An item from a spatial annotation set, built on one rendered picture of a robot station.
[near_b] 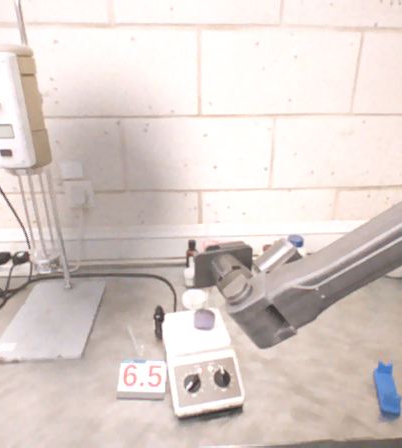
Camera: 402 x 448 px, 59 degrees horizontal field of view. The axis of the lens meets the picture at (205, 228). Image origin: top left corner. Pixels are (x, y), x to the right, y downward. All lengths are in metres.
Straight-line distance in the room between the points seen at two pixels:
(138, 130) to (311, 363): 0.76
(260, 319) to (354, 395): 0.41
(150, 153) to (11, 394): 0.69
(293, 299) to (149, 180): 0.78
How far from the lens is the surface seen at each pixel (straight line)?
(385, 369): 0.86
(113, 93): 1.09
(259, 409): 0.75
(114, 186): 1.14
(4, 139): 0.78
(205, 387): 0.72
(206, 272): 0.59
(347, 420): 0.77
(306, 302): 0.43
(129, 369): 0.78
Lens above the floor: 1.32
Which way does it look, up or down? 24 degrees down
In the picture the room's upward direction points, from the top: straight up
